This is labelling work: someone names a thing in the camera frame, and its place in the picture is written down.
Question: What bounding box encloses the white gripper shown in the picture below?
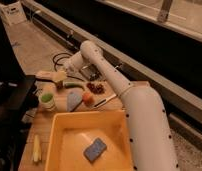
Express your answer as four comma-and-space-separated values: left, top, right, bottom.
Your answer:
36, 71, 67, 82

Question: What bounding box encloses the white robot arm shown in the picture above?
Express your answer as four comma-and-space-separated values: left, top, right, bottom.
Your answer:
44, 40, 180, 171

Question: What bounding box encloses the metal cup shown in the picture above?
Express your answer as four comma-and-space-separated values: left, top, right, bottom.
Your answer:
55, 81, 63, 90

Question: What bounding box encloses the white cup green inside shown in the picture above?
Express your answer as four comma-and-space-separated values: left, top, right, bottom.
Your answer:
39, 92, 56, 111

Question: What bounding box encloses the green cucumber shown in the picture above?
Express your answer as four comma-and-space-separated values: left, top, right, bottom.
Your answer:
64, 83, 84, 90

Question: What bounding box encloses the grey spatula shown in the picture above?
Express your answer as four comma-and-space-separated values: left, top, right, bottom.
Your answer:
67, 91, 82, 112

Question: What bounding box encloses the orange carrot toy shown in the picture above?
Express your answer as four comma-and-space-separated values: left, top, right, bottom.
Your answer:
82, 92, 94, 106

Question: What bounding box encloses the red grapes bunch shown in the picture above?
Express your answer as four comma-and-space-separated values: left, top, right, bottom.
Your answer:
86, 82, 105, 94

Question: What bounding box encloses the black side furniture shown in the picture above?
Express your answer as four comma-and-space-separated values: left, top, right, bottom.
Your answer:
0, 17, 38, 171

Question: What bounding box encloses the yellow plastic tub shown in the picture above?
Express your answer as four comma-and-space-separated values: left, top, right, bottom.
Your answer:
45, 110, 133, 171

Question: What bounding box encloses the white paper bag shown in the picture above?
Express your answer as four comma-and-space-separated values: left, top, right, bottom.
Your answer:
0, 1, 27, 26

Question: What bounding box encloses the yellow corn piece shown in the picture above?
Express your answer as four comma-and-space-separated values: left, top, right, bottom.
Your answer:
32, 135, 42, 163

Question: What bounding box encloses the blue sponge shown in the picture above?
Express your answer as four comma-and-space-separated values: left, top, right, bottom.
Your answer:
83, 138, 107, 163

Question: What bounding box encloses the black cable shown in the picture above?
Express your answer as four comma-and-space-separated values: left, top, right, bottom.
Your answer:
52, 52, 86, 83

